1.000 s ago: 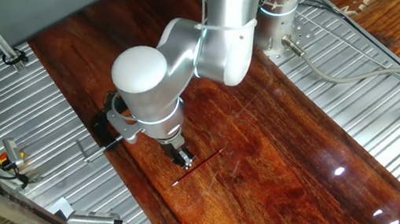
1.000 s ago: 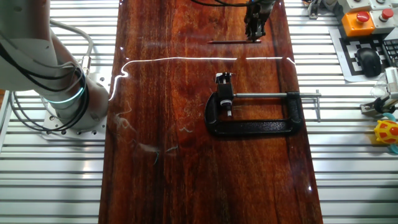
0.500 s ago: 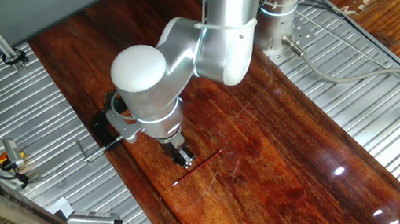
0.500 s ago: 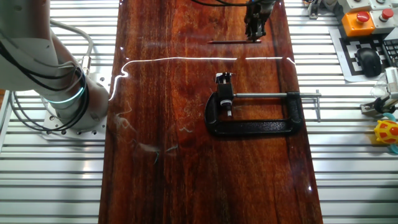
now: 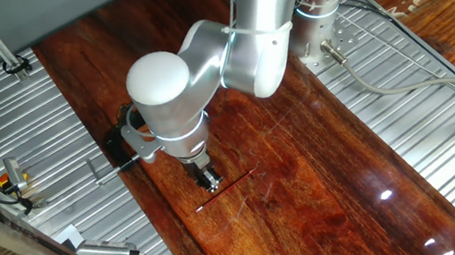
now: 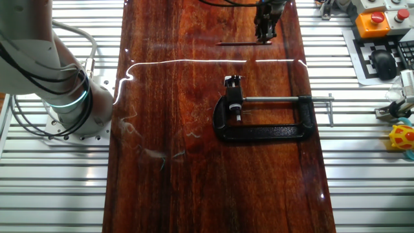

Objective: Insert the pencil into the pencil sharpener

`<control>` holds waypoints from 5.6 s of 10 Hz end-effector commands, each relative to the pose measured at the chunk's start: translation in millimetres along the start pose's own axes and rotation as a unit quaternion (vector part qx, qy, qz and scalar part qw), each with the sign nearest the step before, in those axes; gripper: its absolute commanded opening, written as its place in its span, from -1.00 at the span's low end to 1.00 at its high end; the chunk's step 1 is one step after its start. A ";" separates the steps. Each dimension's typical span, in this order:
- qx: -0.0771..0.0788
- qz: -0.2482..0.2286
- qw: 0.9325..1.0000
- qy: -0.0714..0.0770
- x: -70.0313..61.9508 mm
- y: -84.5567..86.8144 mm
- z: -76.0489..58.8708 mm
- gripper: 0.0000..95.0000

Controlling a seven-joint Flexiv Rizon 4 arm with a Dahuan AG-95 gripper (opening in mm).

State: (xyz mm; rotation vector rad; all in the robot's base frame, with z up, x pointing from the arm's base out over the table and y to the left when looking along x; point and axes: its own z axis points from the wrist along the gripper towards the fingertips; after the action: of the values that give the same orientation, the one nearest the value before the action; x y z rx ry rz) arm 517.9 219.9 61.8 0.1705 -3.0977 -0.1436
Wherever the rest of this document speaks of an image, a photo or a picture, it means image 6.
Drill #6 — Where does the orange emergency stop box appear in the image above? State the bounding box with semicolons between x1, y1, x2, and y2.
354;11;391;39

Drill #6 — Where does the grey emergency stop box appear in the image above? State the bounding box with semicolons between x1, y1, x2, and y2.
384;8;414;36

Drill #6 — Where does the checkered marker sheet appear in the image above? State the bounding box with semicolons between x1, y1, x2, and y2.
342;27;409;87

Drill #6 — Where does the black computer mouse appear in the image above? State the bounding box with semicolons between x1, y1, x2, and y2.
370;49;398;81

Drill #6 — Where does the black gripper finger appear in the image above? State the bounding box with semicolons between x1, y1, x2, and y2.
265;22;277;45
254;22;267;45

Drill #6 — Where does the clear plastic cup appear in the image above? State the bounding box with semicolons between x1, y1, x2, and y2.
384;84;404;104

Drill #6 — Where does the silver metal bracket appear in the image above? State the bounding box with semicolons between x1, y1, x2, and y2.
320;0;337;21

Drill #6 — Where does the black keyboard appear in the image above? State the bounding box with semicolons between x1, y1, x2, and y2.
397;30;414;71

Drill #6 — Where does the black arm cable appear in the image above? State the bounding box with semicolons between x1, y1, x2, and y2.
0;0;263;139

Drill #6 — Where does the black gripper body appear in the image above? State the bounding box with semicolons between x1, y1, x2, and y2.
254;0;279;25

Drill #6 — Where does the silver camera mount bracket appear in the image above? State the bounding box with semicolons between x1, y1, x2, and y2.
374;96;414;121

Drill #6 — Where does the thick grey cable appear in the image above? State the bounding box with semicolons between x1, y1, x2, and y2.
51;19;98;79

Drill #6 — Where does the black C-clamp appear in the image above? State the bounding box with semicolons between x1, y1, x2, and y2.
212;93;335;142

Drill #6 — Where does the yellow orange toy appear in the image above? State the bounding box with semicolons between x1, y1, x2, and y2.
387;116;414;161

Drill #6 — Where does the grey control box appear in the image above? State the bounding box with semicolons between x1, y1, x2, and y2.
351;0;414;14

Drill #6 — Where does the silver ribbed camera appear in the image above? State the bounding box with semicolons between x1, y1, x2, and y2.
399;69;414;104

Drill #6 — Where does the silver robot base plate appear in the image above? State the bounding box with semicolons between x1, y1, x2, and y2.
43;74;113;147

